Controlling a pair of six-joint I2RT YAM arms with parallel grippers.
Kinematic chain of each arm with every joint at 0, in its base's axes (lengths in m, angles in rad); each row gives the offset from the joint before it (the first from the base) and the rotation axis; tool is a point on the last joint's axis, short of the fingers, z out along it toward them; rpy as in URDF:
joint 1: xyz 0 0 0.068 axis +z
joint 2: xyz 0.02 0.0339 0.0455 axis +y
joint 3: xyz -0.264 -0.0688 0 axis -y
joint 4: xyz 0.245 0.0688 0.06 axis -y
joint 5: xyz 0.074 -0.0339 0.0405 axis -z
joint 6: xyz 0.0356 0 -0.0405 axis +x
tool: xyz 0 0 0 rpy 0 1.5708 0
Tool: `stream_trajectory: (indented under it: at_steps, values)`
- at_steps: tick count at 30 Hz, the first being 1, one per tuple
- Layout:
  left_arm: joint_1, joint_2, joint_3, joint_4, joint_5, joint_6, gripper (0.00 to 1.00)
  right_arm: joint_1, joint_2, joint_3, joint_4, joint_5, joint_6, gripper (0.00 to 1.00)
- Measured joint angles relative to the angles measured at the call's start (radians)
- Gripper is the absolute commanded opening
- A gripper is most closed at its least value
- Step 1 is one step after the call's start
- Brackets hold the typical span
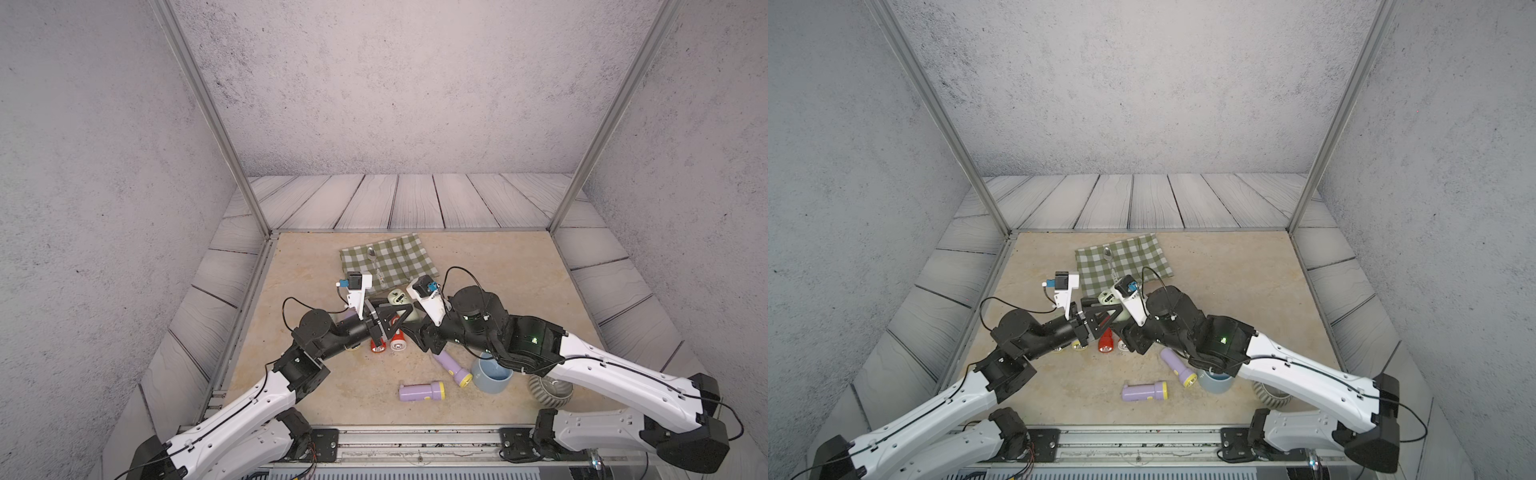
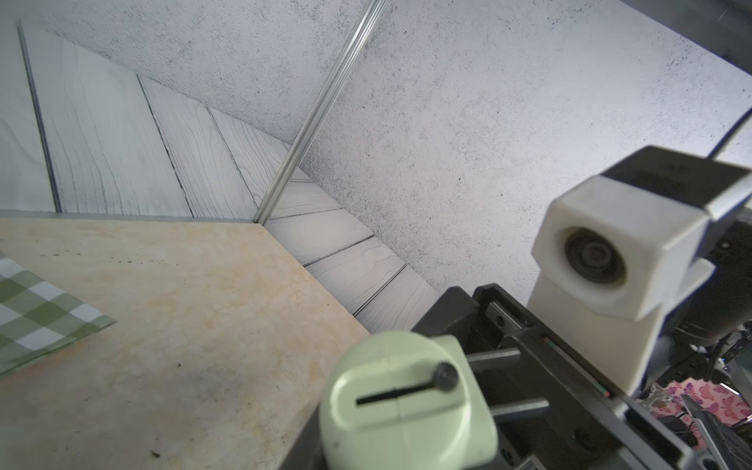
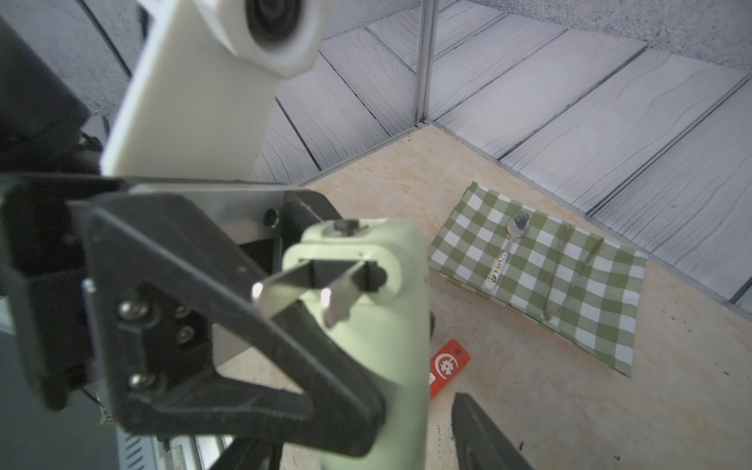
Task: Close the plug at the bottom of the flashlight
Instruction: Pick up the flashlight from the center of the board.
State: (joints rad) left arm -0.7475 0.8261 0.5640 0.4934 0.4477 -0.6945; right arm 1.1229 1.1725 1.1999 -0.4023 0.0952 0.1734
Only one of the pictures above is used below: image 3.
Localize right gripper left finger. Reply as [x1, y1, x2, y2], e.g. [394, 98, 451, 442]
[211, 439, 283, 470]

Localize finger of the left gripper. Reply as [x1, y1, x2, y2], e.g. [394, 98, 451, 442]
[67, 190, 389, 459]

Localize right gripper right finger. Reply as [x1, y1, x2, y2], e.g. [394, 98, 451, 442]
[452, 393, 533, 470]

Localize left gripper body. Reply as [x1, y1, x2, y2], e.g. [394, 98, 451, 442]
[1, 174, 344, 411]

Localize red flashlight with logo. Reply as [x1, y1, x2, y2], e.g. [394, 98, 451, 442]
[429, 339, 472, 401]

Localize green flashlight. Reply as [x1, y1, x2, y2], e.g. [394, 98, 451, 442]
[251, 219, 431, 469]

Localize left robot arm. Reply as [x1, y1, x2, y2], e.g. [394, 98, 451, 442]
[1, 25, 387, 468]

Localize clear plastic tongs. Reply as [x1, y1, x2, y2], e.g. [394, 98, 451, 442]
[541, 222, 606, 323]

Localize green checkered cloth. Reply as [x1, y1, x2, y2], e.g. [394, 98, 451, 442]
[428, 182, 647, 376]

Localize metal spoon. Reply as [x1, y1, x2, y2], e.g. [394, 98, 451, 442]
[482, 211, 531, 293]

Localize metal base rail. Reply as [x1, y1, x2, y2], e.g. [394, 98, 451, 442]
[116, 426, 234, 470]

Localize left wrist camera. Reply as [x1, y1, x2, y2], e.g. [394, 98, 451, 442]
[100, 1, 332, 180]

